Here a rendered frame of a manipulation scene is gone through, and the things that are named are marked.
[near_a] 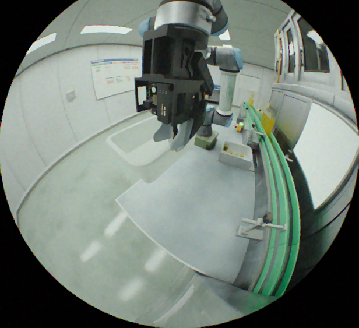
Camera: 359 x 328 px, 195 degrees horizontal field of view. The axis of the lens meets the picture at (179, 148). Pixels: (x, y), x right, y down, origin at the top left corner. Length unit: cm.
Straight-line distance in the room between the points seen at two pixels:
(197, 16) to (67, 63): 340
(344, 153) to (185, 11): 54
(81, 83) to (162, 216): 335
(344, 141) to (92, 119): 385
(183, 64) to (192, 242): 53
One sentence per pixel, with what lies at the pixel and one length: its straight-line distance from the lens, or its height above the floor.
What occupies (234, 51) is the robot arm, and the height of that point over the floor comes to 141.
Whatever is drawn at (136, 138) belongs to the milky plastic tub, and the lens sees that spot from 34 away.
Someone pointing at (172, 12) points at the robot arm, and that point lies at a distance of 15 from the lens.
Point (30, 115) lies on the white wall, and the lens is 339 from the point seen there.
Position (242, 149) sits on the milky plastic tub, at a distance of 86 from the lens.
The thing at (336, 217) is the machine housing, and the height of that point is 108.
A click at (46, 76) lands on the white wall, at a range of 342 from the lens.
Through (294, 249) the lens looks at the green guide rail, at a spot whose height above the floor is 95.
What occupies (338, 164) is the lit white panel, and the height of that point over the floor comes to 117.
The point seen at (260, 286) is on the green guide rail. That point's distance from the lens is 45.
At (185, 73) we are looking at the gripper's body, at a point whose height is 125.
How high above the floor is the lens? 124
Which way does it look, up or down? 37 degrees down
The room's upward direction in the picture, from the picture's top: straight up
